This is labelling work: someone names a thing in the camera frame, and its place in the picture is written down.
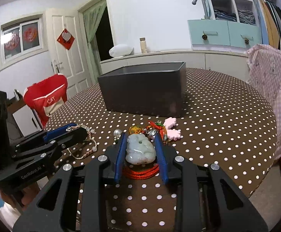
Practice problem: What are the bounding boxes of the jade pendant red cord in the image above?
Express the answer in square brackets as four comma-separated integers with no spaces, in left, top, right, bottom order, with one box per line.
[120,120,168,181]

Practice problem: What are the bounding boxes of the pearl string necklace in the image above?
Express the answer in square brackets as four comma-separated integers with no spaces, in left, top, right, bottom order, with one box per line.
[65,123,98,160]

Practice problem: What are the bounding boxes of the pink plush charm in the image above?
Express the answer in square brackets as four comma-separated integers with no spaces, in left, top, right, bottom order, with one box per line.
[163,117,177,129]
[167,129,181,141]

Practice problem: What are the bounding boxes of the person's hand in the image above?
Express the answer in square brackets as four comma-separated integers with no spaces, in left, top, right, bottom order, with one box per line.
[0,183,40,211]

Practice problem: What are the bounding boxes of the red cat chair cover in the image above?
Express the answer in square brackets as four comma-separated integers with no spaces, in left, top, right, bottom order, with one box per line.
[23,73,68,127]

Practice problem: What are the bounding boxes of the white panel door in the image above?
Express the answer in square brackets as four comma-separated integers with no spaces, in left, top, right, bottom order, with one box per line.
[45,9,92,98]

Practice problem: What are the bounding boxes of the dark grey storage box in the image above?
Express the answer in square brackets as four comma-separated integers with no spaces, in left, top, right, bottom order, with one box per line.
[98,62,187,117]

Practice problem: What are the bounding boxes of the brown polka dot tablecloth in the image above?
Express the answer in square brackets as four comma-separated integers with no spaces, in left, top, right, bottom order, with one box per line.
[45,68,277,231]

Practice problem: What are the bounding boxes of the window with red cutouts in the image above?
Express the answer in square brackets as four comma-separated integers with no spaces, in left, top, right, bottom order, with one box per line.
[0,12,48,71]

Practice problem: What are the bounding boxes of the red diamond door decoration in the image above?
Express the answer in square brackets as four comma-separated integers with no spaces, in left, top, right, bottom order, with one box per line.
[57,28,75,50]

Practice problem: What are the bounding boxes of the white pillow bag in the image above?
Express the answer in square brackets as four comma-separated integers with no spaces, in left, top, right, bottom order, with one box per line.
[109,44,134,58]

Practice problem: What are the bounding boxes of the beige jar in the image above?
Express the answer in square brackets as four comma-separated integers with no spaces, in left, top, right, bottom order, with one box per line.
[140,37,147,53]

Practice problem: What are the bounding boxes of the green curtain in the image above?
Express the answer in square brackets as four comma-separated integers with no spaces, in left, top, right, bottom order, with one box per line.
[83,0,107,82]

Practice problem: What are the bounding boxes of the white low cabinet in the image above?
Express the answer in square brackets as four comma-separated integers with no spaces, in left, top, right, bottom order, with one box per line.
[100,50,249,81]

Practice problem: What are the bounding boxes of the pink checkered cloth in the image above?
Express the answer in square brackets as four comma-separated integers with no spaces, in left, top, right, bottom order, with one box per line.
[246,44,281,159]

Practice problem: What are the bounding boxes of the teal drawer unit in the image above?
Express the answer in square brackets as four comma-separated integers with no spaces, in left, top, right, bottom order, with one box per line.
[188,19,262,49]

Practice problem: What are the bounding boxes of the hanging clothes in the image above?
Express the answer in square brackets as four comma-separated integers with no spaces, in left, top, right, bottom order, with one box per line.
[254,0,281,50]

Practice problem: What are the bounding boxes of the white shelf wardrobe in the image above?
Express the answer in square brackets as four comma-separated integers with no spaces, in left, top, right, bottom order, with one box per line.
[203,0,281,59]

